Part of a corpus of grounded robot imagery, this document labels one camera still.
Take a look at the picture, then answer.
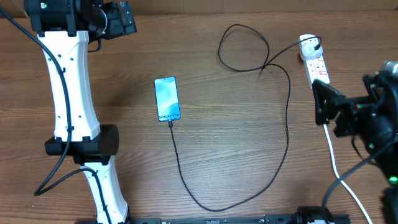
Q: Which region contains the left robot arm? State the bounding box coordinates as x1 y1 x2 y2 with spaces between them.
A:
24 0 136 223

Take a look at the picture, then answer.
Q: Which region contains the blue Galaxy smartphone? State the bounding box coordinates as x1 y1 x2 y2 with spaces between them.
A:
154 77 181 122

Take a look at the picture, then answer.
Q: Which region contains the cardboard backdrop board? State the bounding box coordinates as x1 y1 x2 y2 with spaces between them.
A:
0 0 398 18

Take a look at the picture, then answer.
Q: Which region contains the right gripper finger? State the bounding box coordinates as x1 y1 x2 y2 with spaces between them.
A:
312 80 346 126
333 110 356 138

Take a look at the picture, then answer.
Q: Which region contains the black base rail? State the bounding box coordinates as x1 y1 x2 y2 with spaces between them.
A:
74 213 351 224

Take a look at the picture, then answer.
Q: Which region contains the white USB wall charger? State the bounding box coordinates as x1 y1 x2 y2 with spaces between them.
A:
298 34 323 61

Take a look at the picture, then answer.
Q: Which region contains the white power strip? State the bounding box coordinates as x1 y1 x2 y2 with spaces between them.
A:
303 55 330 89

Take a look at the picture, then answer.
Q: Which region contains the white power strip cord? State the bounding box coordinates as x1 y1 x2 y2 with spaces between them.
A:
322 123 373 224

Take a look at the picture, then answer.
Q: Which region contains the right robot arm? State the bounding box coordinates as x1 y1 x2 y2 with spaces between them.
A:
312 70 397 223

